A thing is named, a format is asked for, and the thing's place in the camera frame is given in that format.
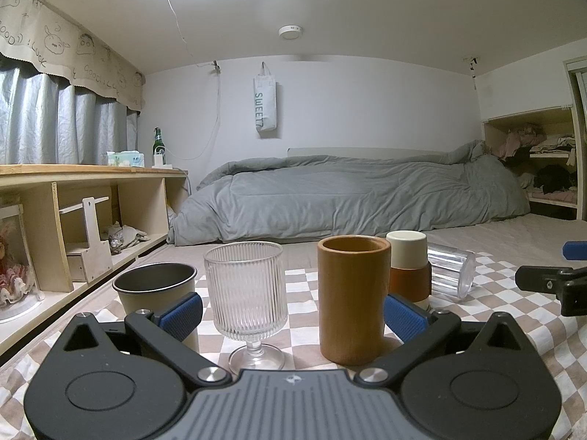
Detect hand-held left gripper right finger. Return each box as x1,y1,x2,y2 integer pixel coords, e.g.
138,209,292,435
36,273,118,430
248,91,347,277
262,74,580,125
353,294,529,388

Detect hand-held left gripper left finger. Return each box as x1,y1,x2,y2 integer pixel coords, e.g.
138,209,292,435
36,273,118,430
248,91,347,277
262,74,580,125
57,292,233,388

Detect clear plastic cup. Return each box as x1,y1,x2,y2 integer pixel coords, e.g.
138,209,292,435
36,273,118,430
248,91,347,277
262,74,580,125
426,244,477,302

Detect grey metal cup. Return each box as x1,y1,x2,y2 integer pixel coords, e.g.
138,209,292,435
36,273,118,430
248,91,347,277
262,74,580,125
112,262,199,353

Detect brown wooden cup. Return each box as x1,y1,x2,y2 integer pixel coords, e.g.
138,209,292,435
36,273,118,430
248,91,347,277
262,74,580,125
317,235,393,366

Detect white and brown cup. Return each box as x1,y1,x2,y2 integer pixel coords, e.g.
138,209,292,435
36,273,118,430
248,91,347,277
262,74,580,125
385,230,433,313

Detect checkered cloth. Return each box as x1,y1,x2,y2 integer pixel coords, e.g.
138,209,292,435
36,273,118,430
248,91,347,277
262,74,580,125
0,250,587,440

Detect ribbed glass goblet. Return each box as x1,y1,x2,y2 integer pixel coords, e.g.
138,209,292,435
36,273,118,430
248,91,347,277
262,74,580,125
203,241,289,372

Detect black clothes pile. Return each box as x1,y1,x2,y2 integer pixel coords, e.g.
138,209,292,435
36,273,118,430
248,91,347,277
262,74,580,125
533,164,579,194

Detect crumpled pale cloth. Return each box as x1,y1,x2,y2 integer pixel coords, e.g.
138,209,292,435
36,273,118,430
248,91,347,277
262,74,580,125
103,222,152,254

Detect beige folded clothes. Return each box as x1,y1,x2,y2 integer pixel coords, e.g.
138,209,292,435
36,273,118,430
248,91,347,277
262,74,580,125
529,135,577,153

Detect white wooden rack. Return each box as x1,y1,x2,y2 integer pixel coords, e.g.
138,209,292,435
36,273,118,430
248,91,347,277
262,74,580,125
58,196,114,284

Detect pink clothes pile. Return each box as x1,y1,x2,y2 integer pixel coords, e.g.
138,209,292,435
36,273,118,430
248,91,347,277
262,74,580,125
497,123,547,159

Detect grey duvet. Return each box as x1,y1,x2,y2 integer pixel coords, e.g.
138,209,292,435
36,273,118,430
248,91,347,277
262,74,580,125
167,140,532,246

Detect wooden closet shelf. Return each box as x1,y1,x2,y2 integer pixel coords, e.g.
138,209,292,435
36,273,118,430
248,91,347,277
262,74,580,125
481,105,580,221

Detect tissue box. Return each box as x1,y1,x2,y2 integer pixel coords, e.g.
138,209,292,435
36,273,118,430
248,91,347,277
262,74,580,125
106,151,144,168

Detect green glass bottle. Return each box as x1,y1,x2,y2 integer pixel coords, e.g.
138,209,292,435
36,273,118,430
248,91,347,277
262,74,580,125
152,127,166,166

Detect doll in clear case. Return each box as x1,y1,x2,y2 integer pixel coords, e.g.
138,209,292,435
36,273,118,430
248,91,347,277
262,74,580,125
0,204,45,322

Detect wooden shelf unit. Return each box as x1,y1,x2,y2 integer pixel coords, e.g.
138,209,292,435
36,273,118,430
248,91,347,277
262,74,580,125
0,164,190,355

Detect white hanging bag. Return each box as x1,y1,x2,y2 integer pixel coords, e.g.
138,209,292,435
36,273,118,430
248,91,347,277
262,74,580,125
252,62,280,139

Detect grey curtain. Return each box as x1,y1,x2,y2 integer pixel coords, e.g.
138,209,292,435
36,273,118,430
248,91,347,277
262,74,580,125
0,52,140,166

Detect printed beige valance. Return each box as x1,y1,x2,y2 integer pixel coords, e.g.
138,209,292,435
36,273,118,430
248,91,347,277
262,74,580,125
0,0,146,111

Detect white door frame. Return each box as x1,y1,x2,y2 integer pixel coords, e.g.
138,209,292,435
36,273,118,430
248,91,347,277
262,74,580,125
562,57,587,221

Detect white cable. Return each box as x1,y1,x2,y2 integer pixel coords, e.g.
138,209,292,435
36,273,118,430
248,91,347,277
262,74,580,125
164,0,223,161

